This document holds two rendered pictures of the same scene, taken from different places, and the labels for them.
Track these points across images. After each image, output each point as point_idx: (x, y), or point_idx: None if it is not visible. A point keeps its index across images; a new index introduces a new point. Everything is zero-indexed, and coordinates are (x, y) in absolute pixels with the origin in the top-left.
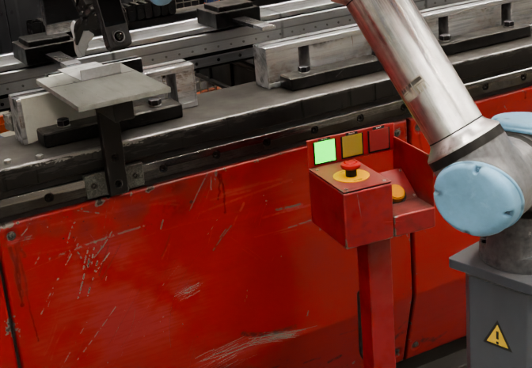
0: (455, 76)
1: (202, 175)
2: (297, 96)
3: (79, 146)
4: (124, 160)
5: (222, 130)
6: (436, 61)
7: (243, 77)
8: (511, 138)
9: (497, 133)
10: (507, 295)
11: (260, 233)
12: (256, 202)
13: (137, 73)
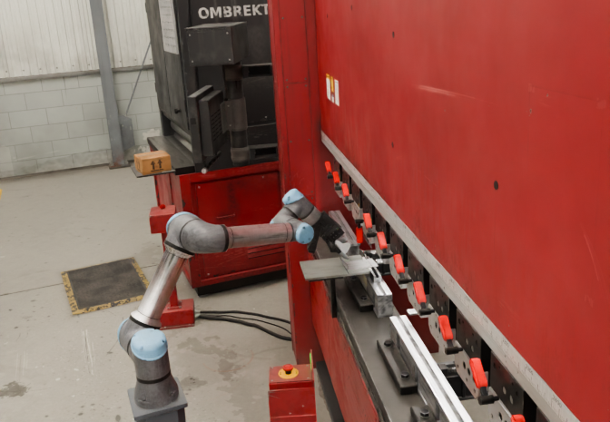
0: (146, 294)
1: (345, 340)
2: (366, 347)
3: (339, 288)
4: (331, 303)
5: (347, 328)
6: (149, 284)
7: None
8: (138, 330)
9: (130, 318)
10: None
11: (353, 395)
12: (352, 377)
13: (339, 273)
